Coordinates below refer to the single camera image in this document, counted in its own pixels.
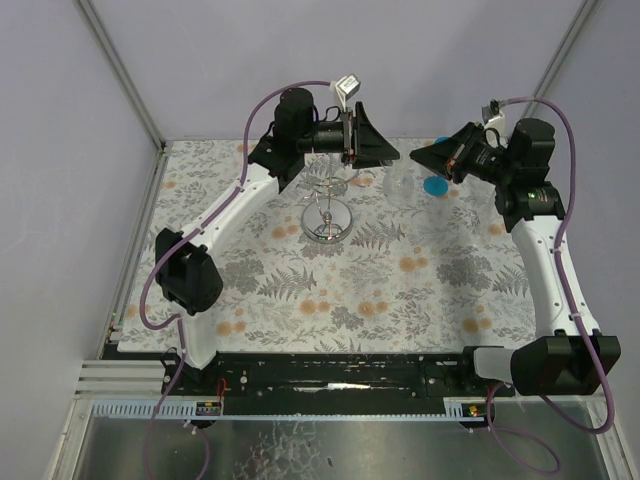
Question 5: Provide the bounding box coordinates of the blue plastic wine glass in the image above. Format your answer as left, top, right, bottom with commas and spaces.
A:
422, 135, 454, 197

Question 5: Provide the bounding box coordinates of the clear wine glass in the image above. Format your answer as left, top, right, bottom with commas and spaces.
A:
382, 158, 414, 203

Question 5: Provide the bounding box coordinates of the clear champagne flute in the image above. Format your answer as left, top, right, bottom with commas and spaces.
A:
482, 186, 505, 236

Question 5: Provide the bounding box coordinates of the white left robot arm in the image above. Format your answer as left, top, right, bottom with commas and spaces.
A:
149, 81, 400, 369

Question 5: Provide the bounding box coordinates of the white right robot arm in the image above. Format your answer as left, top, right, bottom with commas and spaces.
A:
410, 118, 621, 396

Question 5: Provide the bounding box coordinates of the chrome wine glass rack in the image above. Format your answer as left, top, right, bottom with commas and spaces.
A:
295, 153, 376, 244

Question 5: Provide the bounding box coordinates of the floral tablecloth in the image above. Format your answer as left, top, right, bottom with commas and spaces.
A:
117, 137, 571, 355

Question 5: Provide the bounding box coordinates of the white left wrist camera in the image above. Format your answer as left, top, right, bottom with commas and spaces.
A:
329, 73, 361, 112

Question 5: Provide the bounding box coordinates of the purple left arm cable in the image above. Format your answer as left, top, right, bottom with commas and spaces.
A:
138, 79, 346, 480

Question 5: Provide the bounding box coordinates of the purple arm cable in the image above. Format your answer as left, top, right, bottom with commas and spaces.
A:
487, 95, 616, 474
138, 79, 346, 480

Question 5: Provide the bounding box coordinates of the aluminium frame post left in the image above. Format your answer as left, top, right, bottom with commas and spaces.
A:
75, 0, 166, 151

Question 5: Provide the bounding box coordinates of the aluminium frame post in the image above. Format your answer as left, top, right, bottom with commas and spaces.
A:
75, 0, 166, 151
533, 0, 602, 97

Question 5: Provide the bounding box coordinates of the aluminium frame post right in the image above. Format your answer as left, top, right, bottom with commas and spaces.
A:
533, 0, 602, 97

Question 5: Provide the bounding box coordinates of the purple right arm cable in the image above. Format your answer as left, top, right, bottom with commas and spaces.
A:
487, 95, 616, 474

